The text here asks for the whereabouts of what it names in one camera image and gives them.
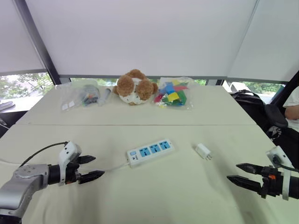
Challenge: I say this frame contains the person in white shirt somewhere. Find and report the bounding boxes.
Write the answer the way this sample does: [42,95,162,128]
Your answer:
[282,85,299,133]

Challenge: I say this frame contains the grey marker pen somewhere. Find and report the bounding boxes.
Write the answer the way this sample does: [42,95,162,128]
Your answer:
[98,87,113,107]

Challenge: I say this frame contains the black window frame post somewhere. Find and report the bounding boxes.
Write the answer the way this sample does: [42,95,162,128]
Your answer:
[14,0,62,85]

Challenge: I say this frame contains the white roller blind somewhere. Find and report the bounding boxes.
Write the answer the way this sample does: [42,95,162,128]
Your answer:
[24,0,260,80]

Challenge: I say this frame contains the clear bag of small parts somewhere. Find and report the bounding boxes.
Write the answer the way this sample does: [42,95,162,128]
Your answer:
[76,81,101,107]

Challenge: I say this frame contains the brown plush toy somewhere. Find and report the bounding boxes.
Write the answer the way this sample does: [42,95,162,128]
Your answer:
[113,69,159,106]

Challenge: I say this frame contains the small clear bag white labels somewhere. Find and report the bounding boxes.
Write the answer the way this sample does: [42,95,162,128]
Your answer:
[61,99,77,112]

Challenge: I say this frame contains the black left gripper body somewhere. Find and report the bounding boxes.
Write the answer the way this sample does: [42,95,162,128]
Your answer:
[64,156,82,185]

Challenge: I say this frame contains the white plug adapter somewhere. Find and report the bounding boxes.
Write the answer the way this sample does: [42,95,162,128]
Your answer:
[194,143,214,161]

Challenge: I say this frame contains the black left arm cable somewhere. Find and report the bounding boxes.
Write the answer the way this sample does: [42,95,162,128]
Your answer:
[19,141,69,168]

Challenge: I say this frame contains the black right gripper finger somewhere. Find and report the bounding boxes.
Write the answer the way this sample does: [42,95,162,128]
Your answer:
[235,163,264,176]
[227,175,264,192]

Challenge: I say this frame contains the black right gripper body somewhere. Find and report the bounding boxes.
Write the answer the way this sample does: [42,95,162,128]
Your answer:
[258,165,285,199]

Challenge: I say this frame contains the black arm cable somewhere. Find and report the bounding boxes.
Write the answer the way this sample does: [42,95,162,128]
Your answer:
[19,141,69,168]
[273,157,299,173]

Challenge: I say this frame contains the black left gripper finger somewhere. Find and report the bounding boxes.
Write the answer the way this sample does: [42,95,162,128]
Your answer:
[78,170,105,185]
[77,155,97,164]

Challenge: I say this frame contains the black backpack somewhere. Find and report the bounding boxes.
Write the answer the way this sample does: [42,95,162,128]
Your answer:
[230,90,289,140]

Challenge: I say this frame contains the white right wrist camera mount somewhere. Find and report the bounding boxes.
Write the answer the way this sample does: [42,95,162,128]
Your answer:
[265,146,292,201]

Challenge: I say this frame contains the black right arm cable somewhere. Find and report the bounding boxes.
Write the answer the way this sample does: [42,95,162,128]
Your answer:
[273,157,299,173]

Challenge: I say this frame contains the white blue power strip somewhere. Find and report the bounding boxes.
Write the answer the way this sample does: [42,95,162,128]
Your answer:
[127,138,175,168]

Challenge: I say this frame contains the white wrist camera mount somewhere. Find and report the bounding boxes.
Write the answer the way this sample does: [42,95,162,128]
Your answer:
[57,141,83,186]
[265,146,292,201]

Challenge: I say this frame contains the bag of coloured blocks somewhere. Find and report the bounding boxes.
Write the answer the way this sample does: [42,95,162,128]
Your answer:
[153,76,196,110]

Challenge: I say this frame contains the dark object on side table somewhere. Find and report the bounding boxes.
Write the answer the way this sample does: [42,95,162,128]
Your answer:
[0,101,16,112]

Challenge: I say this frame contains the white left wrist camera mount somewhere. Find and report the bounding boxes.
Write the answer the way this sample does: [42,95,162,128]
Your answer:
[57,141,83,186]

